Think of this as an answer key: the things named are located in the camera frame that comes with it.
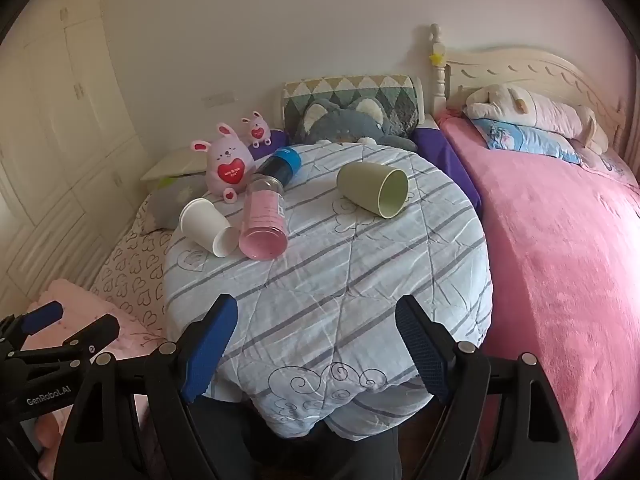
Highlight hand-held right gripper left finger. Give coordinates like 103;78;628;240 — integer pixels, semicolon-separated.
52;294;256;480

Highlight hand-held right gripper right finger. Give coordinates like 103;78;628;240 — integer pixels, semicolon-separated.
395;295;581;480

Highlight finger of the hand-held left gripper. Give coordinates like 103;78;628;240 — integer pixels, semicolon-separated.
0;300;65;349
6;312;121;377

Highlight green cup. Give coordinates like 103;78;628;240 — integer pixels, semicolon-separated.
336;162;410;219

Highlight white paper cup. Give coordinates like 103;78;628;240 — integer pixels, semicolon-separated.
179;198;237;259

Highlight clear pink cup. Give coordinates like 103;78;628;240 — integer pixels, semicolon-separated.
238;172;288;261

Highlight heart print bed sheet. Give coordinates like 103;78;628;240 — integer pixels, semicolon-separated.
90;195;174;347

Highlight striped light blue quilt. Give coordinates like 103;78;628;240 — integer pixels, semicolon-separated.
162;140;494;442

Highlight grey star pillow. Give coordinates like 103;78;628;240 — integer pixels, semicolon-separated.
149;174;214;227

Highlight pink fleece blanket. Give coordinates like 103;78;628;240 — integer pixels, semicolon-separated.
434;112;640;480

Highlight large pink bunny plush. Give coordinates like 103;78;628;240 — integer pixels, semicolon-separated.
190;122;257;204

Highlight white pillow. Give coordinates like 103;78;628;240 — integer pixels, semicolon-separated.
140;147;214;184

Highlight dark bottle with blue cap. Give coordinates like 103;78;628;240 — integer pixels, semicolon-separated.
254;146;302;187

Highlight cream wardrobe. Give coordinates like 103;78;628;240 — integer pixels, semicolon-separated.
0;0;152;307

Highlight small pink bunny plush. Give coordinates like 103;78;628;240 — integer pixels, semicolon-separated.
241;111;274;149

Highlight grey cat plush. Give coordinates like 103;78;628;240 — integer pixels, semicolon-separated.
292;97;419;153

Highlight blue printed pillow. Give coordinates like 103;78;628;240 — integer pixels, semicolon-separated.
470;117;584;165

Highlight white small bed headboard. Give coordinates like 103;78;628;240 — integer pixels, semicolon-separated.
274;79;437;134

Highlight diamond patterned quilted cushion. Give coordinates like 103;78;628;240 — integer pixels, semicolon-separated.
281;75;420;136

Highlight long white dog plush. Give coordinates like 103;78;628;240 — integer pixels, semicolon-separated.
462;84;610;154

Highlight cream carved bed headboard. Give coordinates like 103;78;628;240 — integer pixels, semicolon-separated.
444;45;629;157

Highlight cream turned bed post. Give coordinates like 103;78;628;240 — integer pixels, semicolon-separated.
427;24;449;114

